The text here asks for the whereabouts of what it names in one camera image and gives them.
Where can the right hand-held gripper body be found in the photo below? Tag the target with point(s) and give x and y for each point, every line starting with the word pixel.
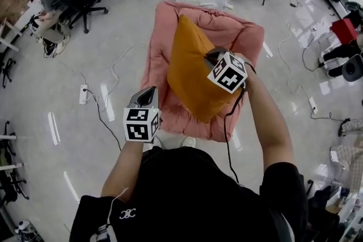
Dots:
pixel 227 73

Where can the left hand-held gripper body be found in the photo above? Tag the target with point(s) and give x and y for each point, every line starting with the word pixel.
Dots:
pixel 139 124

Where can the orange cushion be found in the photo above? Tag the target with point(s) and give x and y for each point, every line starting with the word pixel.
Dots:
pixel 187 71

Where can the person's left forearm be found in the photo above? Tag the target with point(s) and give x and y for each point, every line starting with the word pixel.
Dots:
pixel 122 173

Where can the person's right forearm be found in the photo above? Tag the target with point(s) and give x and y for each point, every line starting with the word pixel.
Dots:
pixel 272 127

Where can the pink padded lounge chair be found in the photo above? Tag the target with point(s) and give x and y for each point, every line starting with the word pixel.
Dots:
pixel 227 28

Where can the person's right white shoe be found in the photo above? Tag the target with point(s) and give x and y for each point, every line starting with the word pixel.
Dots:
pixel 188 141

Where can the person's black shirt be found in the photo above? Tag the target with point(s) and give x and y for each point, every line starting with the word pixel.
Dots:
pixel 198 201

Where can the red cloth table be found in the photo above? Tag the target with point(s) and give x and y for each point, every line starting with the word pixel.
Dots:
pixel 344 31

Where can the black backpack rig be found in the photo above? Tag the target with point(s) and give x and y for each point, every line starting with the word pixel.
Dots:
pixel 353 68

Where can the checkered cloth table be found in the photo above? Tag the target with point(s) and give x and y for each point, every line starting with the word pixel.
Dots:
pixel 351 156

